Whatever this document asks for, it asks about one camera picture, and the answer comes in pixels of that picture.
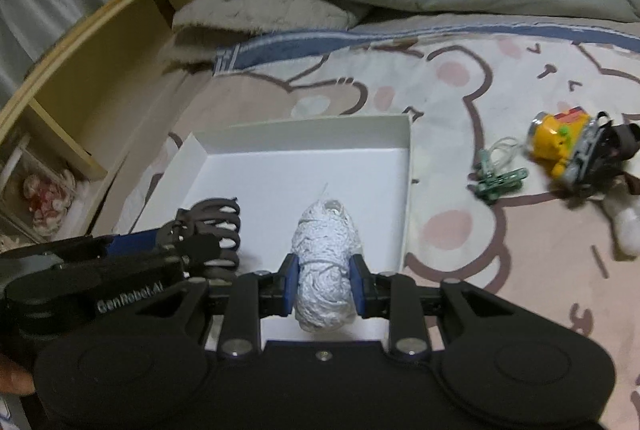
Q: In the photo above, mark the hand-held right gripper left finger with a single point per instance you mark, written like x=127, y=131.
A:
x=290, y=282

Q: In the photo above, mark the grey-green clothes peg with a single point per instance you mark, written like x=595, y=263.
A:
x=484, y=159

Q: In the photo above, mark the bear printed blanket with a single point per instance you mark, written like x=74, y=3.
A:
x=500, y=260

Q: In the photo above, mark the beige fuzzy blanket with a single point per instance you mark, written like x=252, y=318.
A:
x=260, y=14

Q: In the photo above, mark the person's left hand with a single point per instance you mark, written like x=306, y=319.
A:
x=12, y=372

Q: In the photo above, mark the white soft object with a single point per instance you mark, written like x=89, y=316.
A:
x=622, y=217

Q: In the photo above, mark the wooden headboard shelf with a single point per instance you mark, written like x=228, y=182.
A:
x=125, y=34

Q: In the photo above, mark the black grey gadget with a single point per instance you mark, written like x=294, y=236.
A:
x=595, y=149

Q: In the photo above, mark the red white floral bundle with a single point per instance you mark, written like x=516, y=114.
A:
x=47, y=200

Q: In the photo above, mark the yellow plastic toy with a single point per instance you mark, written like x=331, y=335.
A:
x=552, y=139

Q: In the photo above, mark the white cardboard box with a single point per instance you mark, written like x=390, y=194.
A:
x=300, y=169

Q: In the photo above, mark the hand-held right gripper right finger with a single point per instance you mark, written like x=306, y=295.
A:
x=358, y=282

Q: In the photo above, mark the dark hair claw clip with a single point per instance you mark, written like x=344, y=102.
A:
x=220, y=230

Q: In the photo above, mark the green clothes peg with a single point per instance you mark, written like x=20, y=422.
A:
x=505, y=178

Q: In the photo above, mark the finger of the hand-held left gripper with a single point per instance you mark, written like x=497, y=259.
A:
x=137, y=243

